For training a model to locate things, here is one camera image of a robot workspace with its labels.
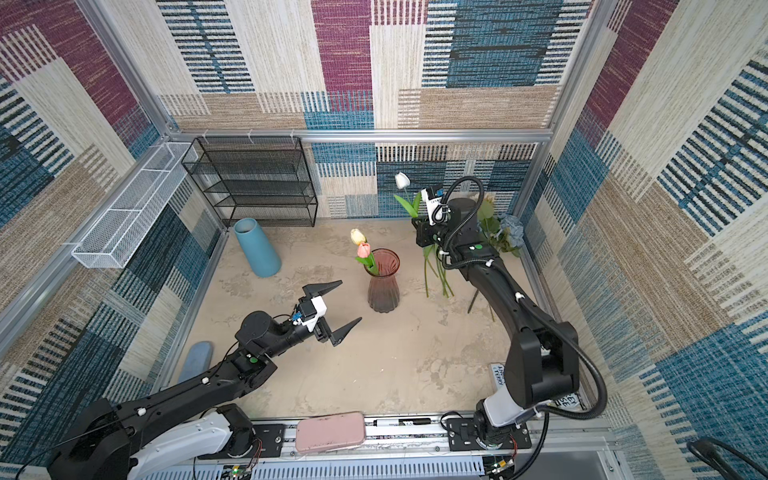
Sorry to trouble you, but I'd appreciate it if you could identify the white artificial tulip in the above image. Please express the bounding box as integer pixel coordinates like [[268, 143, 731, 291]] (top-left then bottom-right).
[[394, 172, 422, 218]]

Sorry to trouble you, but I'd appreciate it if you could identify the red glass vase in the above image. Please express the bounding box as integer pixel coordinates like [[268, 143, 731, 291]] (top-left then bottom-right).
[[368, 248, 401, 313]]

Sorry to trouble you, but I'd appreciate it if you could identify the pink artificial tulip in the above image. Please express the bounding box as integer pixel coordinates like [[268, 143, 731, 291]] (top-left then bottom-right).
[[356, 242, 379, 276]]

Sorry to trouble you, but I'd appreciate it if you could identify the yellow artificial tulip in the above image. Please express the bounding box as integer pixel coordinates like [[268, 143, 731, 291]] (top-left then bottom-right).
[[350, 228, 367, 246]]

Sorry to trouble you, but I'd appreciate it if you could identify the dark blue artificial tulip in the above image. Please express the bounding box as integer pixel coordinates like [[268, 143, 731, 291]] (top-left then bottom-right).
[[422, 245, 454, 298]]

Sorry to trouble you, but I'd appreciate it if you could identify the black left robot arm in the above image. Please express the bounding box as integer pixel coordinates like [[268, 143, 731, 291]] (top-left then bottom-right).
[[47, 281, 356, 479]]

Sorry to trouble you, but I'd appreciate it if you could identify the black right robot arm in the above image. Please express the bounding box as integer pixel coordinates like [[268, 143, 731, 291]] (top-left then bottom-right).
[[411, 176, 608, 449]]

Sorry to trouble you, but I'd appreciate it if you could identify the teal ceramic vase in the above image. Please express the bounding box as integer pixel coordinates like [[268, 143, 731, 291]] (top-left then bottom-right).
[[234, 218, 282, 278]]

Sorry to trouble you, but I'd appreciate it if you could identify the dusty blue rose bunch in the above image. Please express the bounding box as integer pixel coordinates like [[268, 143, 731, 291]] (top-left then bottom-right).
[[477, 213, 525, 257]]

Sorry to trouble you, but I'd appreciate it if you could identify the pink pencil case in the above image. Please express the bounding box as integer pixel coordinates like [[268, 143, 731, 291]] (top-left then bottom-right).
[[295, 412, 366, 454]]

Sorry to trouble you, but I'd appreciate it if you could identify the grey blue oval object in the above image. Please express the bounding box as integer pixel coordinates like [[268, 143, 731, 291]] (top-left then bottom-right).
[[178, 341, 214, 383]]

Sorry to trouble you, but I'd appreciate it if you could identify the treehouse paperback book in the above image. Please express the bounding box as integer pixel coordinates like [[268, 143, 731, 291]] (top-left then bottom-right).
[[490, 363, 586, 412]]

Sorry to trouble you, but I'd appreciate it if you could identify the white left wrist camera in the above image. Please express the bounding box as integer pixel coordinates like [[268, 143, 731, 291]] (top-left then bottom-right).
[[291, 297, 327, 333]]

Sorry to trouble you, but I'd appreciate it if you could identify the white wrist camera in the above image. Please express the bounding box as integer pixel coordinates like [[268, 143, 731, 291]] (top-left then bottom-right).
[[420, 187, 449, 226], [291, 297, 327, 333]]

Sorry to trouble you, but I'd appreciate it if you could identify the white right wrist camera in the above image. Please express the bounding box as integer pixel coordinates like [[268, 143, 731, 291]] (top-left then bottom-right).
[[420, 187, 449, 226]]

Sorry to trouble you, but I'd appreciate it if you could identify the black wire shelf rack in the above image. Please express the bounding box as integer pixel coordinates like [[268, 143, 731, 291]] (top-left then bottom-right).
[[181, 136, 318, 227]]

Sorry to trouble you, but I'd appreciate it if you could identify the white wire mesh basket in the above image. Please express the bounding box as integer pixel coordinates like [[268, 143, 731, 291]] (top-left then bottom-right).
[[72, 142, 190, 269]]

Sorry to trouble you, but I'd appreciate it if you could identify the black cable bottom right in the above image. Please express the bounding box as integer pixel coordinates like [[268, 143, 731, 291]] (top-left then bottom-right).
[[686, 436, 768, 480]]

